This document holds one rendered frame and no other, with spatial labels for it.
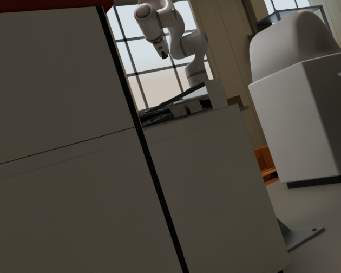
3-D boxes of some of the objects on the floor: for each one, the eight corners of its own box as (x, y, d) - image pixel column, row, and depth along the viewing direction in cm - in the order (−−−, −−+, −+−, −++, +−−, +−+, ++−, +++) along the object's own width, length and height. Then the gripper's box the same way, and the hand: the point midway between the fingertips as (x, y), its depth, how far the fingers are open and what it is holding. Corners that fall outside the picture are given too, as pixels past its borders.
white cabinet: (188, 361, 141) (116, 138, 144) (89, 315, 221) (43, 173, 223) (300, 279, 177) (241, 103, 180) (180, 266, 257) (140, 143, 259)
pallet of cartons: (275, 169, 561) (267, 143, 562) (318, 162, 500) (308, 132, 502) (220, 194, 504) (210, 164, 505) (260, 188, 443) (249, 156, 445)
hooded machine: (342, 183, 337) (282, 7, 342) (282, 190, 392) (230, 39, 397) (390, 156, 382) (336, 1, 387) (330, 166, 438) (283, 31, 443)
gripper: (140, 25, 174) (152, 48, 191) (151, 51, 168) (163, 72, 184) (156, 17, 173) (166, 41, 190) (168, 43, 167) (178, 65, 184)
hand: (164, 54), depth 185 cm, fingers closed
